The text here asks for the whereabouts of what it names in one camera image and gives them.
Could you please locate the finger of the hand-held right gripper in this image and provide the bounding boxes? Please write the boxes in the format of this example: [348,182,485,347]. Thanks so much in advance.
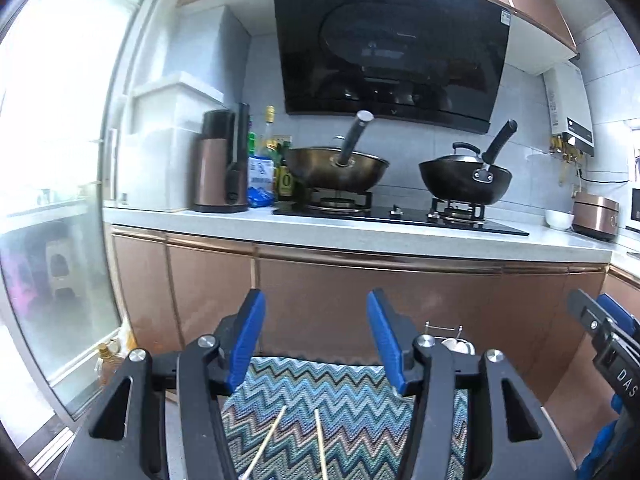
[567,288,640,348]

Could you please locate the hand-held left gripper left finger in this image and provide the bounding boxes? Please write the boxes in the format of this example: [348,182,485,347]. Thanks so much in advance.
[87,289,266,480]

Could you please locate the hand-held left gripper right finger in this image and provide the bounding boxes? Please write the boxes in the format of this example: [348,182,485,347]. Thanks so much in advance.
[366,287,543,480]

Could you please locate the wooden chopstick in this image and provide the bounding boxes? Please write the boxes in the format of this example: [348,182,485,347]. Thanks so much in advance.
[314,410,329,479]
[243,406,288,479]

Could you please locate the zigzag patterned cloth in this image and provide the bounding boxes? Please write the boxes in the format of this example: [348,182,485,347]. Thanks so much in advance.
[220,355,471,480]

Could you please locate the copper lower cabinets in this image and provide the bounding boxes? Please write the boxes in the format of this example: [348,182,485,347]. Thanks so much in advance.
[110,225,640,461]

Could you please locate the white bowl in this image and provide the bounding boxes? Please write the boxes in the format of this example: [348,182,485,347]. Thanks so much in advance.
[545,209,576,231]

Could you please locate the copper rice cooker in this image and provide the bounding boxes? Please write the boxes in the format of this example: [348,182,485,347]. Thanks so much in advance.
[572,191,621,241]

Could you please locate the white microwave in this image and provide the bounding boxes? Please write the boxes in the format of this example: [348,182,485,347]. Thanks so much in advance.
[627,180,640,233]

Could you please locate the black gas stove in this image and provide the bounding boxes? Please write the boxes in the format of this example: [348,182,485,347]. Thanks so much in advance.
[272,191,530,237]

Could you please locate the large cooking oil bottle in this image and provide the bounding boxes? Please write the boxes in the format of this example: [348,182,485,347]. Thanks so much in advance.
[97,342,127,401]

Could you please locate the blue white salt bag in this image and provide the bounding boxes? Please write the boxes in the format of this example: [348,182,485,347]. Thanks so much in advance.
[248,155,277,209]

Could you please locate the dark bottle yellow label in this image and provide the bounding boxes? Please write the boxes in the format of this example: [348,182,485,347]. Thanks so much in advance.
[276,142,297,203]

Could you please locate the black wok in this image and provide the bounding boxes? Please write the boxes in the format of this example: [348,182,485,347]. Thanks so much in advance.
[418,120,518,206]

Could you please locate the bronze wok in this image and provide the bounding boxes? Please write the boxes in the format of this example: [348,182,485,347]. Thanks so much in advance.
[285,110,391,193]

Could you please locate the white plastic stool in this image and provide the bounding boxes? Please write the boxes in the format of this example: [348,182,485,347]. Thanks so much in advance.
[45,242,76,306]

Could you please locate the metal wok lid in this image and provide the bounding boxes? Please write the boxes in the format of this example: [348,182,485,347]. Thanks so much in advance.
[434,142,485,165]

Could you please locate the white water heater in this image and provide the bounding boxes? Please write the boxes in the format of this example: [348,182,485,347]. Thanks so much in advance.
[544,65,596,157]

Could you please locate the white storage box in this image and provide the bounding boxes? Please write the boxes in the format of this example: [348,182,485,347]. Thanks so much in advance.
[117,72,223,211]

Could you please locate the yellow cap oil bottle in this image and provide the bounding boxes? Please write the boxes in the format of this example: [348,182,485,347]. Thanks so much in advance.
[262,106,279,157]

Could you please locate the sliding glass door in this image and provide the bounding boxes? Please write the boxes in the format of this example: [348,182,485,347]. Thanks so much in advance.
[0,0,168,461]

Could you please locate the black range hood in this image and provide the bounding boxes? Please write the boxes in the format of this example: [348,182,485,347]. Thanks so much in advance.
[272,0,511,135]

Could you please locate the black power cable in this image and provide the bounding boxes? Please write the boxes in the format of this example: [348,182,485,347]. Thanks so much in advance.
[580,167,632,184]

